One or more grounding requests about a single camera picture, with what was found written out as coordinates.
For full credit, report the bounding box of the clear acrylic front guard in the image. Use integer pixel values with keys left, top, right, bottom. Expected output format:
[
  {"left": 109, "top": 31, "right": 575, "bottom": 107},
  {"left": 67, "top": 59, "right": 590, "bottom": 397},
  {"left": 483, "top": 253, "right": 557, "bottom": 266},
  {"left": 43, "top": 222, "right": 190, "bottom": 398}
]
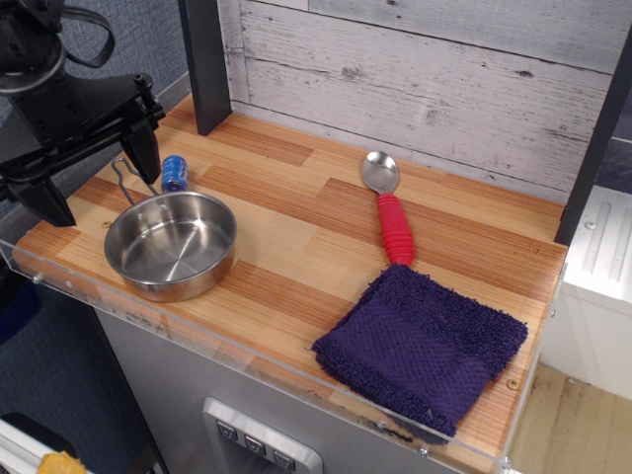
[{"left": 2, "top": 232, "right": 565, "bottom": 473}]

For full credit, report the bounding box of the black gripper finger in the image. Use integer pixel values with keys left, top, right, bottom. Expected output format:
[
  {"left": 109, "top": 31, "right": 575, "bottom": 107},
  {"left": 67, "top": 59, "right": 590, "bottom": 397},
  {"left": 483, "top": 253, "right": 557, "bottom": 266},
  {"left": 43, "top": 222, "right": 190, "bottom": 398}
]
[
  {"left": 120, "top": 122, "right": 161, "bottom": 184},
  {"left": 17, "top": 179, "right": 76, "bottom": 227}
]

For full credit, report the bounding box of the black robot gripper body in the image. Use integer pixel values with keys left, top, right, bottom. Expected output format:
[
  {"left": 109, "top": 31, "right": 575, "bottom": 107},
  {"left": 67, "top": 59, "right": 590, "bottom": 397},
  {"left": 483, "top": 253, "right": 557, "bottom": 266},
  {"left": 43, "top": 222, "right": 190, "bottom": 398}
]
[{"left": 1, "top": 72, "right": 165, "bottom": 194}]

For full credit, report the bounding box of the blue toy can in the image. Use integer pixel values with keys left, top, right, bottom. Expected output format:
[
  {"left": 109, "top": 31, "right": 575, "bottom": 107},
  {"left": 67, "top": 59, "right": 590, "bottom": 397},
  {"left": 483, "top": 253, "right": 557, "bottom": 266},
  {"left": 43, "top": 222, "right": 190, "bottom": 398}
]
[{"left": 161, "top": 155, "right": 189, "bottom": 193}]

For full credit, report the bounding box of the red handled metal spoon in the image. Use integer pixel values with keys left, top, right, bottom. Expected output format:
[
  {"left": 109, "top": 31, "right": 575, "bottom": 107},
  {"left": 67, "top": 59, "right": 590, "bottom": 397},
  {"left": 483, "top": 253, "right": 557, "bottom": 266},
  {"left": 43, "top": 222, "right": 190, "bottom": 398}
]
[{"left": 361, "top": 151, "right": 416, "bottom": 266}]

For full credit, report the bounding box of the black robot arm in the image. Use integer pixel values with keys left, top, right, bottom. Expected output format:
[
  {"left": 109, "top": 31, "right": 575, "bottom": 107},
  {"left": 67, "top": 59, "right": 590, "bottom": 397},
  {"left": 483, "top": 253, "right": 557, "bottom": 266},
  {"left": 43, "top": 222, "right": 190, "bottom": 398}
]
[{"left": 1, "top": 1, "right": 165, "bottom": 227}]

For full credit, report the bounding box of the yellow object bottom left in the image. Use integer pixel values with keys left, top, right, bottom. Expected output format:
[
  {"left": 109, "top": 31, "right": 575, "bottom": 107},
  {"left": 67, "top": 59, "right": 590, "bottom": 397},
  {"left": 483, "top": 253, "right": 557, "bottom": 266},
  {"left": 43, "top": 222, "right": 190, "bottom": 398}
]
[{"left": 36, "top": 451, "right": 88, "bottom": 474}]

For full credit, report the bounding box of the dark grey post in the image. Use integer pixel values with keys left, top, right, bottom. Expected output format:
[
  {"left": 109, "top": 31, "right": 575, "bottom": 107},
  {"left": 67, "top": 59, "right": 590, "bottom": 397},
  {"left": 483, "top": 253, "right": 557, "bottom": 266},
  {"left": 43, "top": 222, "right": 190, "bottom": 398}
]
[
  {"left": 554, "top": 32, "right": 631, "bottom": 246},
  {"left": 179, "top": 0, "right": 232, "bottom": 135}
]

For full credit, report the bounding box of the grey dispenser panel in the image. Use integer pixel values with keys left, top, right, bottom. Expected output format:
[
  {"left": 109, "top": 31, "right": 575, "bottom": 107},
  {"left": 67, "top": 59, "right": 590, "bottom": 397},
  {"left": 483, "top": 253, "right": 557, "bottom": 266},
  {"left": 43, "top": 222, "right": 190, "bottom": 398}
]
[{"left": 202, "top": 397, "right": 324, "bottom": 473}]

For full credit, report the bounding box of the purple folded towel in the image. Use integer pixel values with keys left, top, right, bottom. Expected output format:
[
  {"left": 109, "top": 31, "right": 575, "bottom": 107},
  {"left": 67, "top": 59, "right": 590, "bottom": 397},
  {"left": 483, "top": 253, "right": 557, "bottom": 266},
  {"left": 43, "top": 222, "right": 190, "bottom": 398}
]
[{"left": 312, "top": 264, "right": 528, "bottom": 436}]

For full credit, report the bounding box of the dark grey right post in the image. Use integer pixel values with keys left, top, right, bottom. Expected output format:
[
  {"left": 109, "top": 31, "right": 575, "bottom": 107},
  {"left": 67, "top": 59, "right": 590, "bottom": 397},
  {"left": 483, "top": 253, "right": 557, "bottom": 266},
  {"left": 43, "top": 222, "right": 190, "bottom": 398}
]
[{"left": 554, "top": 32, "right": 631, "bottom": 246}]

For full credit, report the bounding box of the small steel pan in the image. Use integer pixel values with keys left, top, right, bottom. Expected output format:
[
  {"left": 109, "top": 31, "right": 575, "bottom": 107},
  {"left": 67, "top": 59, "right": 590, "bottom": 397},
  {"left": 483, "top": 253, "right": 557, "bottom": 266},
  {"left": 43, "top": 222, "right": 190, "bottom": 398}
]
[{"left": 104, "top": 157, "right": 238, "bottom": 302}]

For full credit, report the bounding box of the white side cabinet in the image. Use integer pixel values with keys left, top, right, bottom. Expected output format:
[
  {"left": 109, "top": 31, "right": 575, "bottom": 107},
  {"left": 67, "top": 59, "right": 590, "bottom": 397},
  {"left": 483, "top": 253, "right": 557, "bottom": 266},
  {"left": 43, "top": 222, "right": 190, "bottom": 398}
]
[{"left": 540, "top": 186, "right": 631, "bottom": 399}]

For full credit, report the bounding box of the dark grey left post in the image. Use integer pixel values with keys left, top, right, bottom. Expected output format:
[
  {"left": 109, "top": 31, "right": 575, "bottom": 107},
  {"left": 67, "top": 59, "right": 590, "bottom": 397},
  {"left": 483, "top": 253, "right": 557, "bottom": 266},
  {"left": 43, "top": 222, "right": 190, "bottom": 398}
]
[{"left": 179, "top": 0, "right": 232, "bottom": 135}]

